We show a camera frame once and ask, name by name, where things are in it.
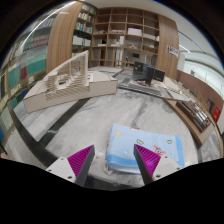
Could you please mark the white wall poster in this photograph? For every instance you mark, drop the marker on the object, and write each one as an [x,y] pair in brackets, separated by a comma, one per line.
[172,51]

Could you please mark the grey flat model base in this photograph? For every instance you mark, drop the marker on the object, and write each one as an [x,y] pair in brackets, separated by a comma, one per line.
[143,88]

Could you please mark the beige architectural model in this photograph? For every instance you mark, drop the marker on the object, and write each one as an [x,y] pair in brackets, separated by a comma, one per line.
[98,85]

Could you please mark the small white architectural model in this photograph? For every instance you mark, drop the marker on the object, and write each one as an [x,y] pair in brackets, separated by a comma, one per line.
[171,85]

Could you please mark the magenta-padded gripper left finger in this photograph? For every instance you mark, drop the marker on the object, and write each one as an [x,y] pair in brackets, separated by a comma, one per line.
[63,166]

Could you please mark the dark brown model on wooden board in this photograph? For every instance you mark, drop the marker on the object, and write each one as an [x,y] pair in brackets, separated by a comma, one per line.
[196,116]

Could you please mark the dark bookshelf with books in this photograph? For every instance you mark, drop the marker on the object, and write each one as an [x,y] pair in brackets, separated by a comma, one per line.
[83,30]

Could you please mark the wooden shelf unit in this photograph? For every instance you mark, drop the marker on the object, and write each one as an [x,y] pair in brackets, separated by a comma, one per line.
[125,36]

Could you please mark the long bookshelf with teal books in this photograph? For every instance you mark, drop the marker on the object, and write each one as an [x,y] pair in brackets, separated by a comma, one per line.
[30,63]

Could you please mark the light blue printed towel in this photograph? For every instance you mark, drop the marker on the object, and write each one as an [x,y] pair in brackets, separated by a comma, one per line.
[146,137]

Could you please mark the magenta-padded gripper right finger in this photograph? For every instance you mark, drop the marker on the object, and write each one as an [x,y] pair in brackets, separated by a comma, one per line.
[161,165]

